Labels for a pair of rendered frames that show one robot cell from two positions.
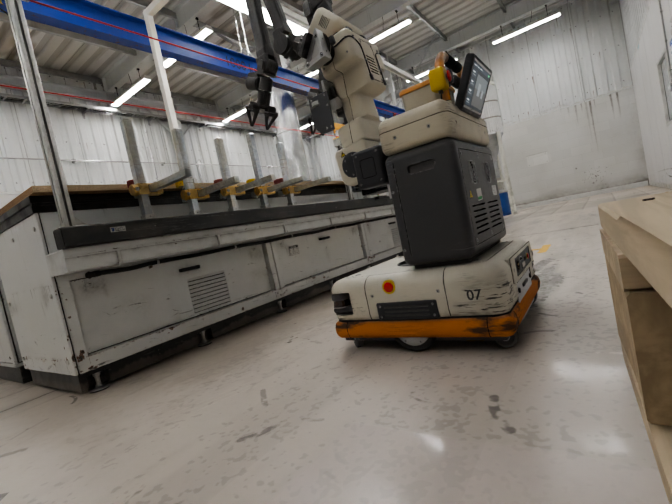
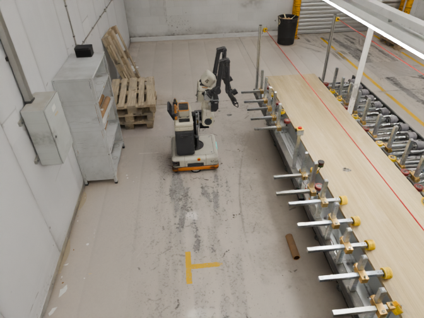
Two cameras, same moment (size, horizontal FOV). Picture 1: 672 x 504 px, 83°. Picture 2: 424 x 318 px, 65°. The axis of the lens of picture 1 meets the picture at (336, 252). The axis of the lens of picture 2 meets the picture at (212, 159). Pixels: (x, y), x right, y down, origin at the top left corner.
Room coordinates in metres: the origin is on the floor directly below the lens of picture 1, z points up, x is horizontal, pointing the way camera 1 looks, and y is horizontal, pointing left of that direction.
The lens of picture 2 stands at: (4.77, -2.82, 3.04)
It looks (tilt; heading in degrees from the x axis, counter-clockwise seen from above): 37 degrees down; 139
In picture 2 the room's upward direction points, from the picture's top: 1 degrees counter-clockwise
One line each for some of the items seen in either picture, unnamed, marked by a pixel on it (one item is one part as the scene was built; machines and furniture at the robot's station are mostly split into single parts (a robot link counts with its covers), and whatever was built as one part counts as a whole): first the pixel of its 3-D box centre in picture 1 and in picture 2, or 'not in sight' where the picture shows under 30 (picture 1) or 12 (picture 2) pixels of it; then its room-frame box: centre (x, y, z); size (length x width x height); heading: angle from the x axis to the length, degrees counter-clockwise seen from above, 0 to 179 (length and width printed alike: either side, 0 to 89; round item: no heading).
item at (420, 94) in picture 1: (430, 105); (183, 110); (1.47, -0.47, 0.87); 0.23 x 0.15 x 0.11; 144
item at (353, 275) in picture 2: not in sight; (353, 275); (4.36, -1.17, 0.95); 0.50 x 0.04 x 0.04; 54
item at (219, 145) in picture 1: (227, 180); (269, 102); (2.14, 0.51, 0.88); 0.04 x 0.04 x 0.48; 54
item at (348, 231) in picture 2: not in sight; (342, 248); (4.17, -0.95, 0.87); 0.04 x 0.04 x 0.48; 54
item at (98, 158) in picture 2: not in sight; (94, 120); (0.72, -1.43, 0.78); 0.90 x 0.45 x 1.55; 144
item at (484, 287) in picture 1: (437, 287); (194, 151); (1.54, -0.38, 0.16); 0.67 x 0.64 x 0.25; 54
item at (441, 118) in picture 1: (438, 179); (186, 127); (1.48, -0.45, 0.59); 0.55 x 0.34 x 0.83; 144
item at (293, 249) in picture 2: not in sight; (292, 246); (3.55, -0.62, 0.04); 0.30 x 0.08 x 0.08; 144
